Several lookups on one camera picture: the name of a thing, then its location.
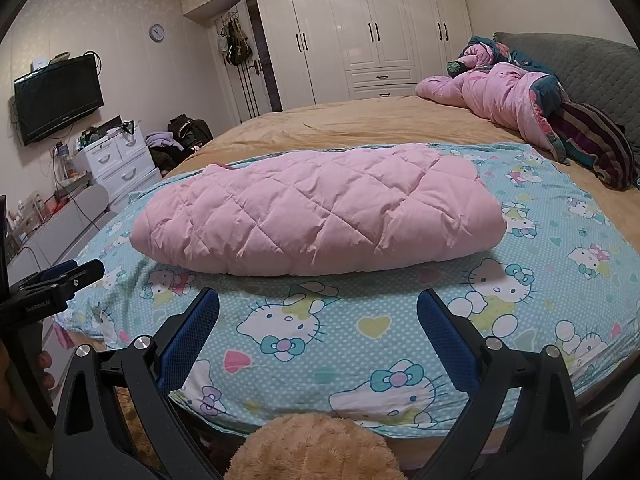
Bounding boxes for blue cartoon cat blanket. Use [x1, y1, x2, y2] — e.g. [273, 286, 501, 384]
[55, 141, 640, 431]

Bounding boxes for pink padded coat pile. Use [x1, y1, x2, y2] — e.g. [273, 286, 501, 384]
[415, 35, 576, 163]

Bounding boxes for person's left hand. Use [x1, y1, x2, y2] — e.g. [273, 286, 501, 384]
[0, 345, 55, 423]

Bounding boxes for grey rounded cabinet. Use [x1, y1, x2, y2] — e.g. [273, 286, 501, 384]
[7, 185, 118, 271]

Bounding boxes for purple cloth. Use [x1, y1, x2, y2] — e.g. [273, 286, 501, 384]
[145, 131, 183, 151]

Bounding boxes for pink cloth piece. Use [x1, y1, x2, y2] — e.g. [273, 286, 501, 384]
[52, 322, 76, 349]

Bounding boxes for bed with tan sheet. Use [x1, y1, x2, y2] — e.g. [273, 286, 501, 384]
[162, 94, 640, 411]

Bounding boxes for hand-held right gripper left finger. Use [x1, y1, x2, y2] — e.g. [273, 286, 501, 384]
[52, 287, 221, 480]

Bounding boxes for black cable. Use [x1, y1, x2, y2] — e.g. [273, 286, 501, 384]
[65, 190, 110, 227]

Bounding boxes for white room door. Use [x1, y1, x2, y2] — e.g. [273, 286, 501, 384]
[215, 0, 273, 123]

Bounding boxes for black wall television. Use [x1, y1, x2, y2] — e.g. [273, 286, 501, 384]
[13, 55, 105, 147]

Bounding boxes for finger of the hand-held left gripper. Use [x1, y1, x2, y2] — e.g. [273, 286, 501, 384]
[20, 258, 106, 293]
[37, 260, 78, 283]

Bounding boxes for small bottles and boxes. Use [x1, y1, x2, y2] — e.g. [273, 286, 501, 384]
[52, 140, 91, 183]

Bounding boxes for white drawer chest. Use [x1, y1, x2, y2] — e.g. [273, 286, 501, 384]
[72, 127, 163, 213]

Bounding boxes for white wardrobe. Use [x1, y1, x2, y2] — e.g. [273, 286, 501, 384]
[179, 0, 473, 111]

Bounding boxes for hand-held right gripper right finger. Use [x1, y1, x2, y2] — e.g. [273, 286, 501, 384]
[416, 288, 586, 480]

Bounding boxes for dark striped cloth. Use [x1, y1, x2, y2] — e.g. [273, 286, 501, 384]
[550, 101, 638, 191]

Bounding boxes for dark clothing pile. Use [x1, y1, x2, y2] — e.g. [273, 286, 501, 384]
[147, 145, 188, 178]

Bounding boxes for grey quilted headboard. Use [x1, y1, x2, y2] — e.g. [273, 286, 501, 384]
[492, 31, 640, 161]

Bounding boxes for black bag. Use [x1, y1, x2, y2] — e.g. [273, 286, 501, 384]
[167, 114, 213, 153]

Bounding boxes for pink quilted jacket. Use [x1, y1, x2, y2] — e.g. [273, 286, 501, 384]
[130, 142, 505, 277]

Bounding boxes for hanging dark bags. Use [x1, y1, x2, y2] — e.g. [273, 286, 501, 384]
[219, 15, 253, 66]

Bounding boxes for black flat device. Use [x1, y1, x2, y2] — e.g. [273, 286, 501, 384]
[97, 117, 136, 139]

